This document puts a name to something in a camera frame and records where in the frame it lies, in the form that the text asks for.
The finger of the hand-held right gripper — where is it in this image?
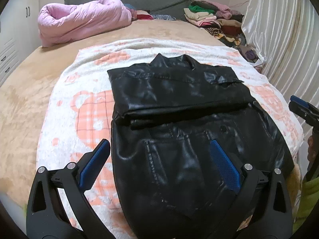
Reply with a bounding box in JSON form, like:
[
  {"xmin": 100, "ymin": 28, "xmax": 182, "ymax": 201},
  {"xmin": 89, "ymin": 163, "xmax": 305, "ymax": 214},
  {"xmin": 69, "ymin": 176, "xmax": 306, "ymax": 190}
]
[{"xmin": 288, "ymin": 95, "xmax": 319, "ymax": 125}]

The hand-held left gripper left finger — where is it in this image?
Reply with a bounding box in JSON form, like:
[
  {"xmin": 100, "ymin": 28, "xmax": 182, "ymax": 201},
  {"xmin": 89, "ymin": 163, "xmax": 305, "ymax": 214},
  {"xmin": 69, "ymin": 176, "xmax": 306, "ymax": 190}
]
[{"xmin": 26, "ymin": 139, "xmax": 117, "ymax": 239}]

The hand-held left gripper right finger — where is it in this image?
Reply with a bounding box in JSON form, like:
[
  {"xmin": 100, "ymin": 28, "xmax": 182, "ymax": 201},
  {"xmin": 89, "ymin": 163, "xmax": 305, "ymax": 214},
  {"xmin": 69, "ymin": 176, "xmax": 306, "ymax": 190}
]
[{"xmin": 199, "ymin": 139, "xmax": 294, "ymax": 239}]

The black leather jacket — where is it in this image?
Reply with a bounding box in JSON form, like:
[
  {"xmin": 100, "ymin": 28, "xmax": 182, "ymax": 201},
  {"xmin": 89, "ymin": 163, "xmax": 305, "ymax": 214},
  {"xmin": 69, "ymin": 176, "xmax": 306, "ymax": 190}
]
[{"xmin": 107, "ymin": 53, "xmax": 296, "ymax": 239}]

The pile of folded clothes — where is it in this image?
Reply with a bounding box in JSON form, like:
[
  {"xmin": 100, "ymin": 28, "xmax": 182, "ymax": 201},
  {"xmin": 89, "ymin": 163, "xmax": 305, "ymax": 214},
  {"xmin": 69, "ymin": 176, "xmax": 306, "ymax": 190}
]
[{"xmin": 183, "ymin": 0, "xmax": 250, "ymax": 48}]

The person's right hand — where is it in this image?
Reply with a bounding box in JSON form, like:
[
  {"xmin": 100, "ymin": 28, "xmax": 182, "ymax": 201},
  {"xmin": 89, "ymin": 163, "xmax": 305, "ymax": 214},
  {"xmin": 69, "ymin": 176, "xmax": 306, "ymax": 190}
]
[{"xmin": 307, "ymin": 136, "xmax": 317, "ymax": 161}]

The green cloth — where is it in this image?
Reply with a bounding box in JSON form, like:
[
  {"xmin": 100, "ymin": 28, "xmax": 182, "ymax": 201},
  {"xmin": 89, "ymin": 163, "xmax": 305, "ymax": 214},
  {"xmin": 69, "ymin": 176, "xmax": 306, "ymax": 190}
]
[{"xmin": 292, "ymin": 175, "xmax": 319, "ymax": 233}]

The white orange printed blanket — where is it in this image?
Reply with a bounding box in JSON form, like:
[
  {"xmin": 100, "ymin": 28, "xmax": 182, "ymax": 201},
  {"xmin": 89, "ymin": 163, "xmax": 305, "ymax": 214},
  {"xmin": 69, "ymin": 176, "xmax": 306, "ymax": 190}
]
[{"xmin": 36, "ymin": 38, "xmax": 305, "ymax": 239}]

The white satin curtain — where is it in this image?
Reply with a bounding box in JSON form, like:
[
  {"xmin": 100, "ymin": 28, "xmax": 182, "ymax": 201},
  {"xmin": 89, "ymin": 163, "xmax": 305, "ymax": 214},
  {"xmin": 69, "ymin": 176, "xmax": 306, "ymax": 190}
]
[{"xmin": 240, "ymin": 0, "xmax": 319, "ymax": 121}]

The purple cloth bundle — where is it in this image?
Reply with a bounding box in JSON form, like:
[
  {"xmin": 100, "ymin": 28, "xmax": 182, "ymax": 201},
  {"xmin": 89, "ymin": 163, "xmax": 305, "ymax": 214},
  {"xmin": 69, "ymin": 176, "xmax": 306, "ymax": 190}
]
[{"xmin": 239, "ymin": 45, "xmax": 260, "ymax": 64}]

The beige plush bed cover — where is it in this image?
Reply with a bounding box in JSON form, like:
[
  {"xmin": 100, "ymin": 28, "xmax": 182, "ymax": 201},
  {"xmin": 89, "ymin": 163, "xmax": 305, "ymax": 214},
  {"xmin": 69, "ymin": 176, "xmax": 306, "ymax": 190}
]
[{"xmin": 0, "ymin": 17, "xmax": 228, "ymax": 205}]

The pink quilt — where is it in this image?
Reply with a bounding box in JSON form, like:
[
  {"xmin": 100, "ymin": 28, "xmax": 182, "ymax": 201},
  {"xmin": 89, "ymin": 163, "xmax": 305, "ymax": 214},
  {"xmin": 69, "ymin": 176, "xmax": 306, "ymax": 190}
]
[{"xmin": 37, "ymin": 0, "xmax": 133, "ymax": 48}]

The white wardrobe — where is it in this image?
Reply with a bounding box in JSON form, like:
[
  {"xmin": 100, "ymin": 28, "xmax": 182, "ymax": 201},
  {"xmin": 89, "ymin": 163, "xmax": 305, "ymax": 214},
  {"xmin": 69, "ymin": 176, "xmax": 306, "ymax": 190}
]
[{"xmin": 0, "ymin": 1, "xmax": 40, "ymax": 86}]

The red cloth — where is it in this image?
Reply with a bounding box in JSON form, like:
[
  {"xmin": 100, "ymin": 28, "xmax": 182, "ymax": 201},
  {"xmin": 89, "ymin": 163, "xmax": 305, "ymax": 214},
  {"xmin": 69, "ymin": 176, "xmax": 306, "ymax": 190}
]
[{"xmin": 135, "ymin": 11, "xmax": 154, "ymax": 21}]

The blue patterned cloth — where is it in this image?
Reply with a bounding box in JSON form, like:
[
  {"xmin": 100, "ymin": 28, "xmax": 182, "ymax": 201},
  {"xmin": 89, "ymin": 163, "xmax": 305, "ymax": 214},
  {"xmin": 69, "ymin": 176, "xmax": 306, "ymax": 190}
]
[{"xmin": 151, "ymin": 14, "xmax": 178, "ymax": 22}]

